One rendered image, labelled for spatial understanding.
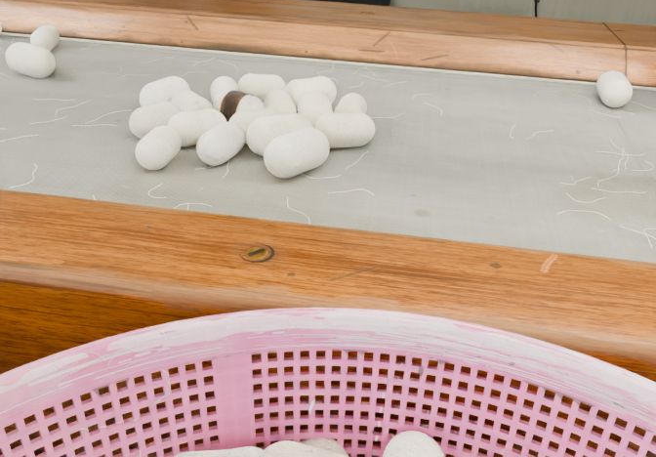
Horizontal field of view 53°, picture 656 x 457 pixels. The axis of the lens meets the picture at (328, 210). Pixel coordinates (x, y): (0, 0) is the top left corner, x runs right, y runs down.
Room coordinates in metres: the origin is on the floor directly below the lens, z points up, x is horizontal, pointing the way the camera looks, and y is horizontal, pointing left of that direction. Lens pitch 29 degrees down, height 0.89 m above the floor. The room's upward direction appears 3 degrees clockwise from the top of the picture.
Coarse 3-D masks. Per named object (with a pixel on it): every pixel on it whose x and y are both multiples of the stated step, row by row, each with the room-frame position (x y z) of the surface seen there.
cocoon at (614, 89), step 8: (608, 72) 0.46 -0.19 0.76; (616, 72) 0.45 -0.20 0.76; (600, 80) 0.45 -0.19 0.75; (608, 80) 0.44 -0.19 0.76; (616, 80) 0.44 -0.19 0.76; (624, 80) 0.44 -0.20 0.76; (600, 88) 0.45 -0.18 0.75; (608, 88) 0.44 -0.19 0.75; (616, 88) 0.43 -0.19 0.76; (624, 88) 0.43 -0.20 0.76; (632, 88) 0.44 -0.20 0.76; (600, 96) 0.44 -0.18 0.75; (608, 96) 0.43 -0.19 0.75; (616, 96) 0.43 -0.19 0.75; (624, 96) 0.43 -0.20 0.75; (608, 104) 0.44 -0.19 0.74; (616, 104) 0.43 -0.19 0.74; (624, 104) 0.44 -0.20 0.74
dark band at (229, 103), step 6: (234, 90) 0.38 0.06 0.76; (228, 96) 0.37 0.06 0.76; (234, 96) 0.37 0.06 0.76; (240, 96) 0.37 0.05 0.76; (222, 102) 0.37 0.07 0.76; (228, 102) 0.37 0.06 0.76; (234, 102) 0.36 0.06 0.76; (222, 108) 0.37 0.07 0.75; (228, 108) 0.36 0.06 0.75; (234, 108) 0.36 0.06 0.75; (228, 114) 0.36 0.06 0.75; (228, 120) 0.36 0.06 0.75
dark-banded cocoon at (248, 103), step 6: (228, 90) 0.38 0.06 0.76; (216, 96) 0.38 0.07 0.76; (222, 96) 0.37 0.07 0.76; (246, 96) 0.37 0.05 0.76; (252, 96) 0.37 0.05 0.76; (216, 102) 0.37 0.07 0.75; (240, 102) 0.36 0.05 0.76; (246, 102) 0.36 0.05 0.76; (252, 102) 0.36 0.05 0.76; (258, 102) 0.37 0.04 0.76; (216, 108) 0.37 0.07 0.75; (240, 108) 0.36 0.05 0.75; (246, 108) 0.36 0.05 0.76; (252, 108) 0.36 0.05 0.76; (258, 108) 0.36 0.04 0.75
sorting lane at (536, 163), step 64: (0, 64) 0.47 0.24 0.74; (64, 64) 0.48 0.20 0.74; (128, 64) 0.48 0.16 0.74; (192, 64) 0.49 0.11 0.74; (256, 64) 0.50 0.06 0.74; (320, 64) 0.51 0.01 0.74; (384, 64) 0.51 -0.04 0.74; (0, 128) 0.35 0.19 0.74; (64, 128) 0.35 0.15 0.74; (128, 128) 0.36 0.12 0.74; (384, 128) 0.38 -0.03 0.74; (448, 128) 0.38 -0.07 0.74; (512, 128) 0.39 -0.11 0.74; (576, 128) 0.40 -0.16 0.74; (640, 128) 0.40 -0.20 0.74; (64, 192) 0.28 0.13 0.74; (128, 192) 0.28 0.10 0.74; (192, 192) 0.28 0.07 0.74; (256, 192) 0.29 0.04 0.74; (320, 192) 0.29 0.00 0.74; (384, 192) 0.29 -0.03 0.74; (448, 192) 0.30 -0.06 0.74; (512, 192) 0.30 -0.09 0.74; (576, 192) 0.30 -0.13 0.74; (640, 192) 0.31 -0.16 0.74; (640, 256) 0.24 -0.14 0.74
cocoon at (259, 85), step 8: (240, 80) 0.41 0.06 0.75; (248, 80) 0.41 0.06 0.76; (256, 80) 0.41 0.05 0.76; (264, 80) 0.41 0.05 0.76; (272, 80) 0.41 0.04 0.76; (280, 80) 0.42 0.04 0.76; (240, 88) 0.41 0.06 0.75; (248, 88) 0.41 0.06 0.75; (256, 88) 0.41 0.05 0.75; (264, 88) 0.41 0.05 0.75; (272, 88) 0.41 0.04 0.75; (280, 88) 0.41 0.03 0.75; (256, 96) 0.41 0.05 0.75; (264, 96) 0.41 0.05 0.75
